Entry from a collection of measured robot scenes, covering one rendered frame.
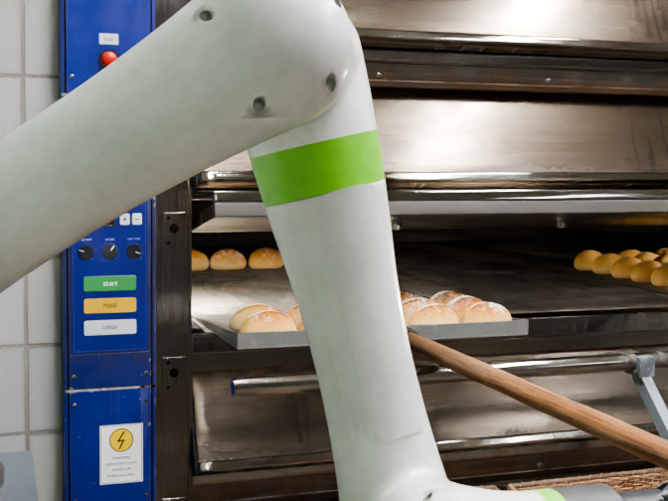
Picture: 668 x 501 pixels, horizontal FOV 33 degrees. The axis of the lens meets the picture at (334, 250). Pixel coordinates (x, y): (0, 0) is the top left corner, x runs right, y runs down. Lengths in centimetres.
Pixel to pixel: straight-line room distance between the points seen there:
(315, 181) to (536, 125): 136
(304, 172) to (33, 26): 109
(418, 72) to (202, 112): 138
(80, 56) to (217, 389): 65
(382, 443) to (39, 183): 38
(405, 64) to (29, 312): 82
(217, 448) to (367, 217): 117
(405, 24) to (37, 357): 90
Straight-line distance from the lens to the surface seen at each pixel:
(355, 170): 97
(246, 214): 190
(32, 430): 204
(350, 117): 97
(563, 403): 146
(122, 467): 205
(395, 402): 100
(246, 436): 211
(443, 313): 204
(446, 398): 226
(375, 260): 98
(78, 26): 197
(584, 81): 234
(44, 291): 200
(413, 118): 218
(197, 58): 81
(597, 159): 234
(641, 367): 199
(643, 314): 245
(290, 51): 80
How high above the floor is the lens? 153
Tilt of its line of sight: 6 degrees down
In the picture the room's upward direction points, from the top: 1 degrees clockwise
